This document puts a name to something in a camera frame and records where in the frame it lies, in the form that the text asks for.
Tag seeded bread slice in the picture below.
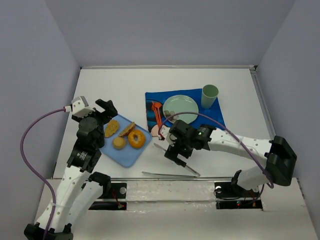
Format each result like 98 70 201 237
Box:
118 122 136 138

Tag metal tongs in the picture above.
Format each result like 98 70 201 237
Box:
135 141 205 178

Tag glazed bagel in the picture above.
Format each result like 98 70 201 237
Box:
127 129 146 149

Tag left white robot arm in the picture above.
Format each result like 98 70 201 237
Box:
20 96 118 240

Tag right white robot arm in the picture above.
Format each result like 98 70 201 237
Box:
158 120 297 196

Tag oval flat bread slice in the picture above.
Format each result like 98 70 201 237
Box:
104 119 120 138

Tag small round bun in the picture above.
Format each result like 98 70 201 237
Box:
112 137 127 150

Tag blue patterned cloth mat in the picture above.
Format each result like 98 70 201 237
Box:
145 88 225 137

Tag light green plate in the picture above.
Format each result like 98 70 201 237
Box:
162 95 199 124

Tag orange plastic spoon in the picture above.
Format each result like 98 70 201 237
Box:
152 101 163 127

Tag orange plastic fork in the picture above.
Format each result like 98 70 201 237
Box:
151 100 163 127

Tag light green cup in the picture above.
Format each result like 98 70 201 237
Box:
201 84 219 109

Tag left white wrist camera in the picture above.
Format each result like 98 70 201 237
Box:
71 96 95 118

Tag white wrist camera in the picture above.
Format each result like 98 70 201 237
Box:
158 125 170 141
71 96 95 118

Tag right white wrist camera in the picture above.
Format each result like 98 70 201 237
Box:
158 125 170 141

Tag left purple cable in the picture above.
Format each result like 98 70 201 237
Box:
20 106 73 240

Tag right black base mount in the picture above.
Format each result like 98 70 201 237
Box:
213 182 263 210

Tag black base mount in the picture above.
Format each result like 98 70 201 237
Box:
89 182 127 211
213 182 263 210

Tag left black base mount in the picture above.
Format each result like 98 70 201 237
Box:
89 182 127 211

